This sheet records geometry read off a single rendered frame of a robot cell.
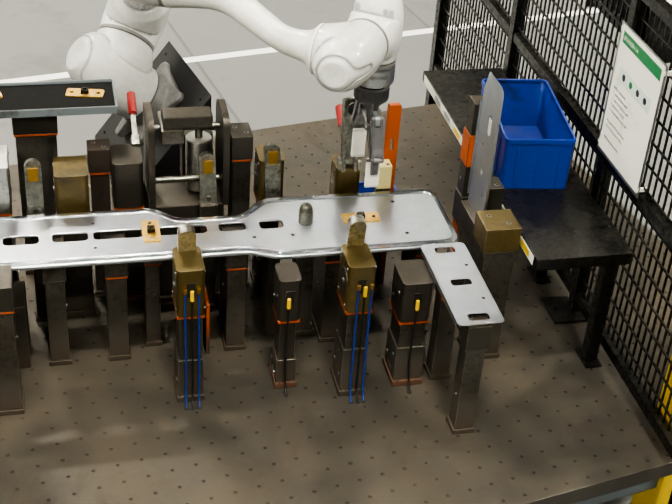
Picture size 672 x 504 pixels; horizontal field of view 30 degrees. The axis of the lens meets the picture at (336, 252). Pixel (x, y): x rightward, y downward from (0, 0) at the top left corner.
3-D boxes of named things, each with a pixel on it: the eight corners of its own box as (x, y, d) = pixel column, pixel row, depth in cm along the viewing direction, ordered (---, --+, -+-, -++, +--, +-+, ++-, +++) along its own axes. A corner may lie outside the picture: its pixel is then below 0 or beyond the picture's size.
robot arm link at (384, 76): (358, 67, 253) (355, 93, 257) (401, 65, 255) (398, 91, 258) (348, 47, 260) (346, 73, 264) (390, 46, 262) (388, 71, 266)
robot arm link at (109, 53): (111, 121, 339) (45, 82, 324) (135, 61, 343) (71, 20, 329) (145, 119, 327) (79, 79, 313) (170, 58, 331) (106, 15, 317)
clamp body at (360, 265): (339, 406, 273) (351, 276, 254) (328, 372, 283) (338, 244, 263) (369, 404, 275) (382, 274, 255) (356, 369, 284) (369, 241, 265)
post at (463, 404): (452, 434, 268) (469, 328, 251) (445, 419, 272) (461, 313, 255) (474, 432, 269) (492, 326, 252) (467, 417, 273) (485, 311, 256)
